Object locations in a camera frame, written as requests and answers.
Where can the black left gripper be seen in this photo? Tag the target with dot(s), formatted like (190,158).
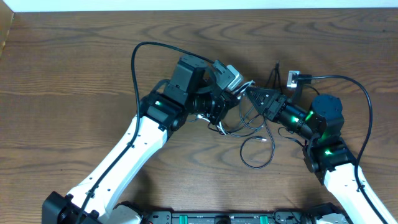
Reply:
(222,102)

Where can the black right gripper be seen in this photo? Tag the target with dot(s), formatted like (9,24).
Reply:
(273,102)

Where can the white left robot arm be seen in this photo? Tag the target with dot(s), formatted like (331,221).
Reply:
(194,88)

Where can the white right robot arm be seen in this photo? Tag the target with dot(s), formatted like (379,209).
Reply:
(325,152)

